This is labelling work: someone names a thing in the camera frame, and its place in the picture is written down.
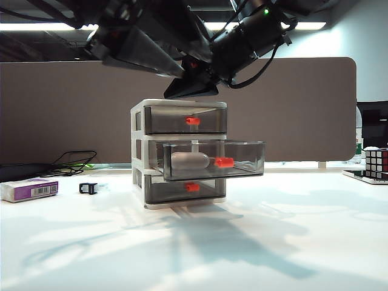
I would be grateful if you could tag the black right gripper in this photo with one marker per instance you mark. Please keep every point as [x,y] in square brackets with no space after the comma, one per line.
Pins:
[248,45]

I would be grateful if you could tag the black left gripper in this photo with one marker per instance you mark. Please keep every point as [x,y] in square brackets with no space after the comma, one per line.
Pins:
[106,42]

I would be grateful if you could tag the white earphone case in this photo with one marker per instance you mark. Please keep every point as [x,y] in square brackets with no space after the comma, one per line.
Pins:
[189,160]

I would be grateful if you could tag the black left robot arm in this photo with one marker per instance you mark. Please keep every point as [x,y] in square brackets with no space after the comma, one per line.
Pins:
[136,10]

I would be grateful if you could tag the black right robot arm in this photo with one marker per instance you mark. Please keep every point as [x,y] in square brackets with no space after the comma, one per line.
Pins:
[257,6]

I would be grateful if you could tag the brown desk partition panel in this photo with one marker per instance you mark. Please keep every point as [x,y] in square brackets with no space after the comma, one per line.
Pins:
[75,115]

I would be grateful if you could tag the white partition foot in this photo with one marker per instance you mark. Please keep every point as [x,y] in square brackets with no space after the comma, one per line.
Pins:
[321,165]

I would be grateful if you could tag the small black and clear clip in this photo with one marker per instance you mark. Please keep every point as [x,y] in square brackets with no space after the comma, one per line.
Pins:
[88,188]

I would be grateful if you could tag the clear bottle with green label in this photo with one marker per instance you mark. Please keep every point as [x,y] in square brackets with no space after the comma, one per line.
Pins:
[358,147]

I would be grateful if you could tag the dark monitor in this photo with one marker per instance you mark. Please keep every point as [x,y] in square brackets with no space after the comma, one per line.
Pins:
[374,124]

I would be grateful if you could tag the black slab with white rim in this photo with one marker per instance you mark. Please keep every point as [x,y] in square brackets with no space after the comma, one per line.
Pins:
[354,175]

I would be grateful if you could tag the Rubik's cube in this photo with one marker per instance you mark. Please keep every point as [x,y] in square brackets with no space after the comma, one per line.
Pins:
[377,163]

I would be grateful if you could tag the purple and white carton box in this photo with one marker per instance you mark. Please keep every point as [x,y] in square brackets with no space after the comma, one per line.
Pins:
[27,190]

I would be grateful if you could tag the white plastic drawer cabinet frame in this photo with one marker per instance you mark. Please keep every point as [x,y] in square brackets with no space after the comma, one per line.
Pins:
[138,169]

